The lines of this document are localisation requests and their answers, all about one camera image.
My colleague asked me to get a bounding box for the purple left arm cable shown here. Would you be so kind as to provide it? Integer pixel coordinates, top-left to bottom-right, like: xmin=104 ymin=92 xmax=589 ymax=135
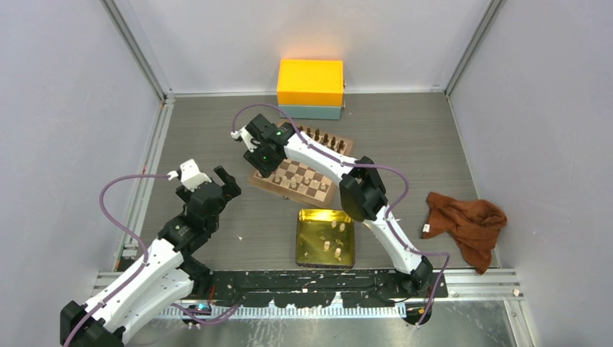
xmin=64 ymin=174 xmax=241 ymax=347

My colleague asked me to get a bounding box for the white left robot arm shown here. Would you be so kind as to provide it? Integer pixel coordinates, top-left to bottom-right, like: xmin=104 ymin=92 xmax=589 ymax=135
xmin=59 ymin=159 xmax=241 ymax=346

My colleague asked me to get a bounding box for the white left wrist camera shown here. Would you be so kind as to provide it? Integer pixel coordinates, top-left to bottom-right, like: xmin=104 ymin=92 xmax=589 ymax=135
xmin=168 ymin=159 xmax=213 ymax=192

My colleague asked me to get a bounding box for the brown cloth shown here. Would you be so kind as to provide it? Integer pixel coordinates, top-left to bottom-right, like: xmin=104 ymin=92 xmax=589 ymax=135
xmin=421 ymin=192 xmax=507 ymax=275

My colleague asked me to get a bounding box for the yellow metal tray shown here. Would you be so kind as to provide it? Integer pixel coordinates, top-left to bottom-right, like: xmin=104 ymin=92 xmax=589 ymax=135
xmin=295 ymin=209 xmax=356 ymax=270

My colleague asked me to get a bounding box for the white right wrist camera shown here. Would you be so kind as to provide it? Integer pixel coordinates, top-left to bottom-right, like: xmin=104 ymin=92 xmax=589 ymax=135
xmin=231 ymin=127 xmax=260 ymax=153

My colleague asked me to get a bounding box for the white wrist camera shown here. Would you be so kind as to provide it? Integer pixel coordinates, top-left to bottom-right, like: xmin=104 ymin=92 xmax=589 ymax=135
xmin=231 ymin=127 xmax=260 ymax=153
xmin=168 ymin=159 xmax=213 ymax=192

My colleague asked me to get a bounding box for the yellow plastic box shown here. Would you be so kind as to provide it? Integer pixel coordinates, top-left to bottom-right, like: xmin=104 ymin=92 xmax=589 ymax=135
xmin=276 ymin=59 xmax=345 ymax=107

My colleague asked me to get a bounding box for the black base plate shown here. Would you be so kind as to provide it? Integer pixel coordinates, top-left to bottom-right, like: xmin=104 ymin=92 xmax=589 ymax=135
xmin=186 ymin=269 xmax=447 ymax=309

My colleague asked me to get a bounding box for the teal plastic box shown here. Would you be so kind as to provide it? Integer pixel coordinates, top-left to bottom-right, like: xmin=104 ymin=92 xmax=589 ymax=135
xmin=278 ymin=105 xmax=343 ymax=120

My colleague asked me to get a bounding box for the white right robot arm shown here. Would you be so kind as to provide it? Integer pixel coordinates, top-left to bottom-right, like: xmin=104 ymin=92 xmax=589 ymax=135
xmin=232 ymin=114 xmax=433 ymax=297

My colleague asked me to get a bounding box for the wooden chess board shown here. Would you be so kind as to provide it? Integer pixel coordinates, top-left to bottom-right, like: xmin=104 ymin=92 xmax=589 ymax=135
xmin=248 ymin=125 xmax=353 ymax=209

